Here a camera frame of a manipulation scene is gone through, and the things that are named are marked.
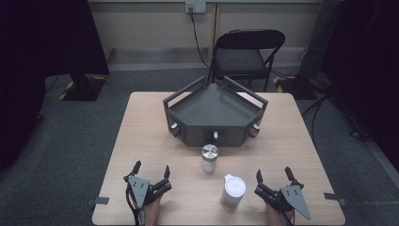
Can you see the grey table clamp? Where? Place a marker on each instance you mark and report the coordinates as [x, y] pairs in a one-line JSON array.
[[98, 200], [334, 197]]

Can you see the wall power socket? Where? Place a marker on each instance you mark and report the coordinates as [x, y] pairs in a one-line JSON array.
[[195, 7]]

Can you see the black stand base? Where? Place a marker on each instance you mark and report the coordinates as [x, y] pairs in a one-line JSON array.
[[83, 88], [296, 88]]

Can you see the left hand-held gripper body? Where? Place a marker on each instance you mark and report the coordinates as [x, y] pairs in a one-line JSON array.
[[139, 188]]

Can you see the spice jar with white lid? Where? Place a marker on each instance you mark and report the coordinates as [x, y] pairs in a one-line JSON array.
[[232, 193]]

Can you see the dark grey corner rack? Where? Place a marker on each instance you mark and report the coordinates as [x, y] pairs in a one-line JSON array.
[[215, 109]]

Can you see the grey upright post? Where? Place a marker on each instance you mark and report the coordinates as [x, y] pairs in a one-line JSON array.
[[318, 37]]

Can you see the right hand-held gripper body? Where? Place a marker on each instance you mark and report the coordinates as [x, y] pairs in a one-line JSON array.
[[290, 197]]

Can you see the black folding chair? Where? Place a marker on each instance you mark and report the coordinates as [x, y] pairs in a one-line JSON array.
[[241, 59]]

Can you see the glass jar with silver lid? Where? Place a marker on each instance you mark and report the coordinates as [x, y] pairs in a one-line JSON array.
[[209, 158]]

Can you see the person's left hand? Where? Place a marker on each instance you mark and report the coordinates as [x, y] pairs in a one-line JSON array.
[[152, 210]]

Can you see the dark curtain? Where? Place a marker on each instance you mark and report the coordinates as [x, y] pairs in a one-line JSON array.
[[367, 62], [37, 62]]

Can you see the person's right hand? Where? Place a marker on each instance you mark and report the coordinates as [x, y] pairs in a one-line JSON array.
[[276, 216]]

